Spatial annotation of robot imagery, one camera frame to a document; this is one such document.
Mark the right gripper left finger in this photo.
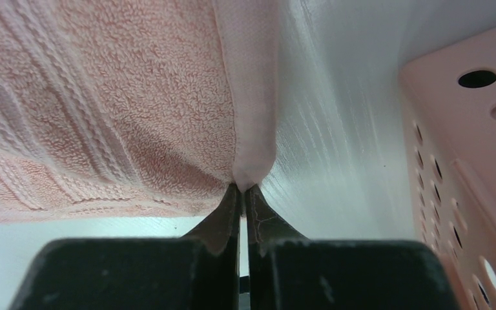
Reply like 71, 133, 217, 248
10, 185, 241, 309

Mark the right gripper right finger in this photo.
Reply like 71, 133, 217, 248
245, 186, 459, 309

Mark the pink towel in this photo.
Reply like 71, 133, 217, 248
0, 1, 279, 223

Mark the pink plastic basket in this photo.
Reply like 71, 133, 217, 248
398, 27, 496, 309

